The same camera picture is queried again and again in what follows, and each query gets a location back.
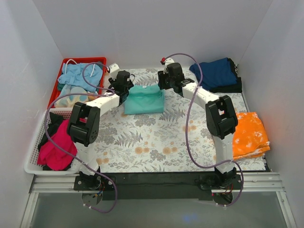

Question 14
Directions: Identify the teal t-shirt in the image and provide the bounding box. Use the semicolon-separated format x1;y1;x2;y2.
124;85;165;115

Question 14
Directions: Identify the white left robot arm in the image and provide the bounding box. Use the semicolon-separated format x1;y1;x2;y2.
67;69;134;190

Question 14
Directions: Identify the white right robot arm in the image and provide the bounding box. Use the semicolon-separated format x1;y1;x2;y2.
158;58;238;189

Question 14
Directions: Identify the red plastic basket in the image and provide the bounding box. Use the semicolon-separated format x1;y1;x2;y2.
48;57;107;106

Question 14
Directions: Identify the folded blue t-shirt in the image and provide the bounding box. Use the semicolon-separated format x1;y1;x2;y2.
189;58;242;93

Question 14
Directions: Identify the light blue garment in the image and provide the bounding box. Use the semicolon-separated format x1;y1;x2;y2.
58;62;103;92

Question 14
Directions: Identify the pastel patterned garment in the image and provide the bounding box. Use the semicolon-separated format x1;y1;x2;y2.
54;85;97;108

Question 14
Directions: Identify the black garment in basket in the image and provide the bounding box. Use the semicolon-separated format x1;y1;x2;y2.
38;113;64;151

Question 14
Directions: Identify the orange white tie-dye t-shirt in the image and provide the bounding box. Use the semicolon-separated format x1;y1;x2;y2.
232;112;270;160

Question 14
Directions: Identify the magenta garment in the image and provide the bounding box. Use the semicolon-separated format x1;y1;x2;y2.
37;120;77;171

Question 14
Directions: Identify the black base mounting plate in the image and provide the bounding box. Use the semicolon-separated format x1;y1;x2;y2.
73;171;241;201

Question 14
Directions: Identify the white plastic basket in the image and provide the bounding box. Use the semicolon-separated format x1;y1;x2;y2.
24;111;81;176

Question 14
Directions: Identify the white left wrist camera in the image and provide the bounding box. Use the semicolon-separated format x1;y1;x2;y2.
107;63;120;78

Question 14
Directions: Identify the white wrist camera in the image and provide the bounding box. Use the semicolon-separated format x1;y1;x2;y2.
160;57;175;68
107;63;120;78

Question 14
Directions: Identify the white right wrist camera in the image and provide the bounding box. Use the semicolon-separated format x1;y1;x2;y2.
160;57;175;68

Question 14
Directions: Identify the aluminium rail frame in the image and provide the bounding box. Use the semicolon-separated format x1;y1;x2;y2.
20;171;296;228

